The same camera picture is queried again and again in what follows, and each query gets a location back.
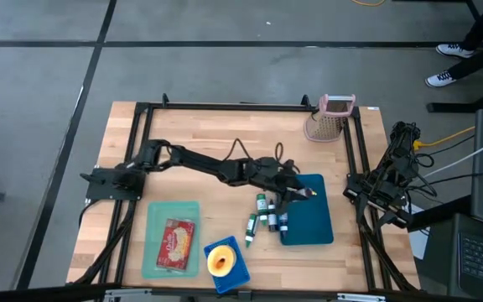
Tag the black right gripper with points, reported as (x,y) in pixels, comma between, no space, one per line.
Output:
(384,180)

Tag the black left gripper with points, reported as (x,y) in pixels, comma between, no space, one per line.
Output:
(271,174)

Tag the green paint bottle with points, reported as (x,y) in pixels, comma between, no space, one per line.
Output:
(251,226)
(261,204)

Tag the yellow tape roll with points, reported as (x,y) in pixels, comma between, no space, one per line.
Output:
(213,256)

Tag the red popcorn packet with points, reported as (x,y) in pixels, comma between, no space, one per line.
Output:
(174,245)

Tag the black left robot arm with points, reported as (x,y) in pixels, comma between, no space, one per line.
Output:
(199,163)

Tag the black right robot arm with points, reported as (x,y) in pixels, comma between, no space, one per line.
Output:
(401,142)

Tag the black paint bottle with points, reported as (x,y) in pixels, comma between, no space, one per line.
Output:
(272,218)

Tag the dark teal plastic bin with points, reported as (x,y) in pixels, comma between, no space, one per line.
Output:
(313,222)

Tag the blue slotted plastic basket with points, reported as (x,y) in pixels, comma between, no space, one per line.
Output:
(237,281)

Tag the light teal translucent tray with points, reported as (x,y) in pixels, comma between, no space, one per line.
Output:
(153,251)

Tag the person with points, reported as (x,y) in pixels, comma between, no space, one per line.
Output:
(476,59)

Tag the black metal table frame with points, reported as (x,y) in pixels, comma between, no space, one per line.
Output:
(245,107)

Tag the silver aluminium bracket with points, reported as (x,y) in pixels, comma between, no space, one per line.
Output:
(361,297)
(124,295)

